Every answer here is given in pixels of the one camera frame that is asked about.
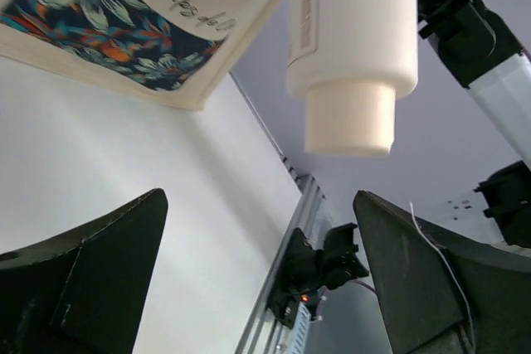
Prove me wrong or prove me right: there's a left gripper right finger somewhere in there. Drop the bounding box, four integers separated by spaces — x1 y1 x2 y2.
353 191 530 353

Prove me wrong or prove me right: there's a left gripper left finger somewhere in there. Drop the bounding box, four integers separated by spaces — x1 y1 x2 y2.
1 188 168 353

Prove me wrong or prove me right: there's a cream tube bottle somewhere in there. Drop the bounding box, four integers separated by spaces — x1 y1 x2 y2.
287 0 418 157

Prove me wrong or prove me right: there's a beige canvas tote bag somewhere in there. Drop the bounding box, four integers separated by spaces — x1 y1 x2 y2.
1 0 282 110

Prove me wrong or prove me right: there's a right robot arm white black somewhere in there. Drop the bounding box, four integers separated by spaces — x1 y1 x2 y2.
288 0 530 248

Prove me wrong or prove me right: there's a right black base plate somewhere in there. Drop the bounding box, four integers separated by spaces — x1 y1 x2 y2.
267 223 369 328

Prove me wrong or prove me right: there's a white slotted cable duct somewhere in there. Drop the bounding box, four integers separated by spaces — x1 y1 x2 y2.
285 302 311 354

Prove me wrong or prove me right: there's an aluminium mounting rail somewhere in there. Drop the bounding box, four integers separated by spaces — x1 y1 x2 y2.
235 84 324 353

